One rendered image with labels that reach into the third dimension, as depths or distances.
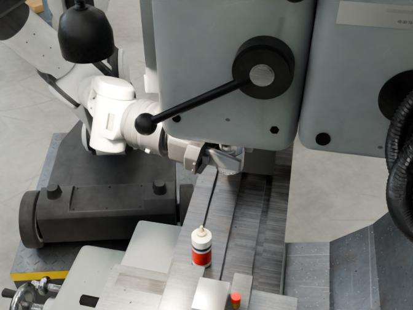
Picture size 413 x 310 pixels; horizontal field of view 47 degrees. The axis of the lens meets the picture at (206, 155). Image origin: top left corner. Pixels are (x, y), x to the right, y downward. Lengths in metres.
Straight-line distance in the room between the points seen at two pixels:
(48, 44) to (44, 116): 2.14
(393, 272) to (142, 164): 1.07
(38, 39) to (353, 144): 0.66
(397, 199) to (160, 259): 0.76
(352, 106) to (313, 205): 1.90
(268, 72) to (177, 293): 0.45
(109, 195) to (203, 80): 1.10
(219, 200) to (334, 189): 1.49
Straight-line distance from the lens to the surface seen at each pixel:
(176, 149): 0.77
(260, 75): 0.54
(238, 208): 1.14
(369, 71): 0.55
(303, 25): 0.55
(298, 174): 2.62
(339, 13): 0.52
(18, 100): 3.38
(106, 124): 0.84
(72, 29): 0.64
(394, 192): 0.45
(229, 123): 0.62
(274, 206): 1.14
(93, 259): 1.31
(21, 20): 1.00
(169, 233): 1.18
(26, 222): 1.67
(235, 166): 0.75
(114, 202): 1.62
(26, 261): 1.78
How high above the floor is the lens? 1.73
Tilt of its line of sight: 40 degrees down
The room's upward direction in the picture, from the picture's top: straight up
